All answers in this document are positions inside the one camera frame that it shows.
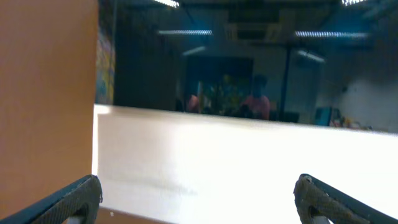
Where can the dark vertical pole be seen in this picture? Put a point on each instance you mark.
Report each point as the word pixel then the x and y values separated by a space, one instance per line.
pixel 283 93

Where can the person in red shirt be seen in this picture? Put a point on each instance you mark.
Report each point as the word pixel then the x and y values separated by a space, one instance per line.
pixel 257 104

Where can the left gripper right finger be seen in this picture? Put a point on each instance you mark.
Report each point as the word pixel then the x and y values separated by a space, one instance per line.
pixel 318 202

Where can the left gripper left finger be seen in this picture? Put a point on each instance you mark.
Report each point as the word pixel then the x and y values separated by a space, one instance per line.
pixel 78 202

